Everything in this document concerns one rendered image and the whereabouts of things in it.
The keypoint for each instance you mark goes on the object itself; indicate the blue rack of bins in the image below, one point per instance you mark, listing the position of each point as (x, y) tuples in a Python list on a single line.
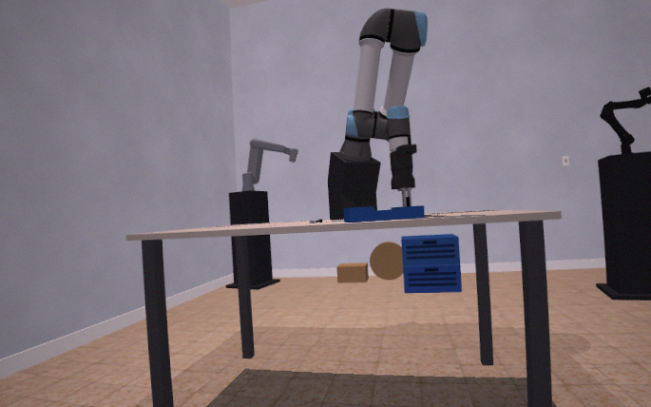
[(367, 214)]

